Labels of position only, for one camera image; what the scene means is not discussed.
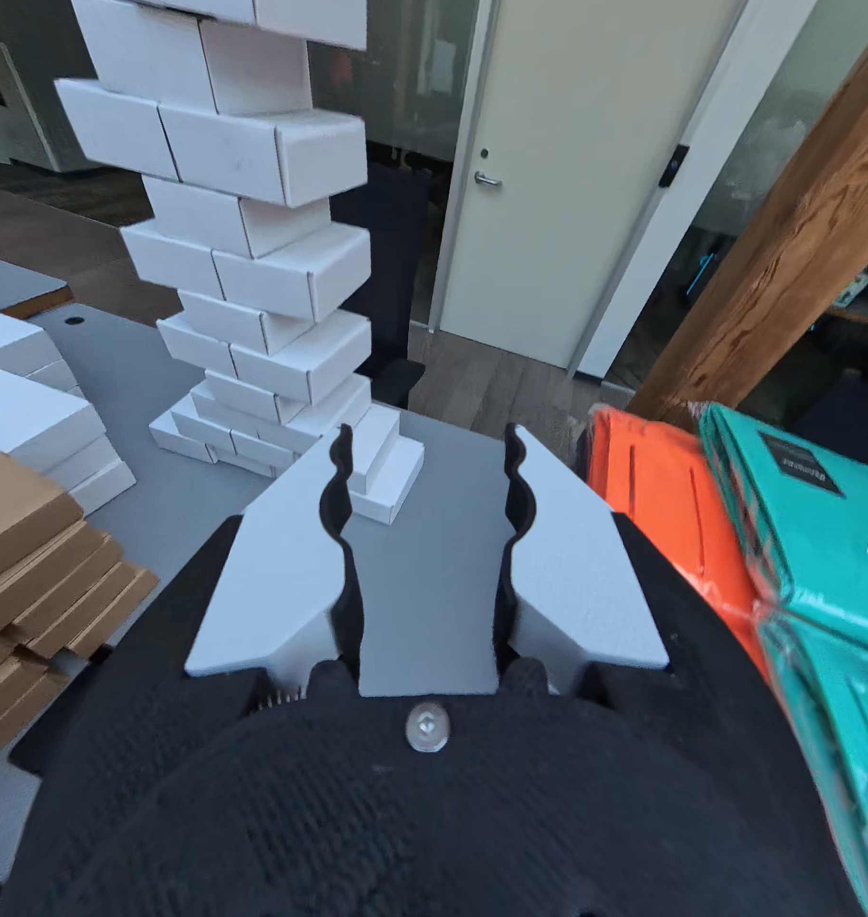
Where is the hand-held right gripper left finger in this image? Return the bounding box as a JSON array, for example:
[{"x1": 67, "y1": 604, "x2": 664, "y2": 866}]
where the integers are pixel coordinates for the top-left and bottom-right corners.
[{"x1": 183, "y1": 423, "x2": 365, "y2": 699}]

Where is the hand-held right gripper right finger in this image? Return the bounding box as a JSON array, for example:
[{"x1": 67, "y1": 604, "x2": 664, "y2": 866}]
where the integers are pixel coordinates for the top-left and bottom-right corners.
[{"x1": 495, "y1": 423, "x2": 671, "y2": 692}]

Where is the pile of white boxes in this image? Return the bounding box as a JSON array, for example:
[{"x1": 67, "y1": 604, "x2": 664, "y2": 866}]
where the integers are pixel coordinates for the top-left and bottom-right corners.
[{"x1": 0, "y1": 304, "x2": 138, "y2": 517}]

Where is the white box wall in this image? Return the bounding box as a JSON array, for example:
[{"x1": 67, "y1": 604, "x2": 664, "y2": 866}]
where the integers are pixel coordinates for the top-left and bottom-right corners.
[{"x1": 54, "y1": 0, "x2": 425, "y2": 527}]

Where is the stack of wrapped coloured cloths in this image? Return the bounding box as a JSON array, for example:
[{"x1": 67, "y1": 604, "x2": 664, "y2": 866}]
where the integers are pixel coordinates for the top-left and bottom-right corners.
[{"x1": 577, "y1": 401, "x2": 868, "y2": 917}]

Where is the stack of brown flat boxes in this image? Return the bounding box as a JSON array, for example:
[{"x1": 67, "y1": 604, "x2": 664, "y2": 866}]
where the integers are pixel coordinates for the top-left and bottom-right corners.
[{"x1": 0, "y1": 440, "x2": 161, "y2": 775}]

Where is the black mesh chair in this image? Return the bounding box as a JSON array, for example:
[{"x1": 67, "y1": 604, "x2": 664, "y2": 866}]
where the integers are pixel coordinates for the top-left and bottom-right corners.
[{"x1": 330, "y1": 161, "x2": 435, "y2": 411}]

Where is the wooden pillar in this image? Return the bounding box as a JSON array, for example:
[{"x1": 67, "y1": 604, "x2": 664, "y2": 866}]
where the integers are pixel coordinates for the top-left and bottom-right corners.
[{"x1": 626, "y1": 32, "x2": 868, "y2": 431}]

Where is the beige door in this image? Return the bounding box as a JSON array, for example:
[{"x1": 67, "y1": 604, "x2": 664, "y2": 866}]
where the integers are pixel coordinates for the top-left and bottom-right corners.
[{"x1": 427, "y1": 0, "x2": 822, "y2": 381}]

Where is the glass partition panel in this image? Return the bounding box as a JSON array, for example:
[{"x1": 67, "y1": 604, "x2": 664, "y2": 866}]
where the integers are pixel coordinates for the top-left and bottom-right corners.
[{"x1": 308, "y1": 0, "x2": 479, "y2": 164}]

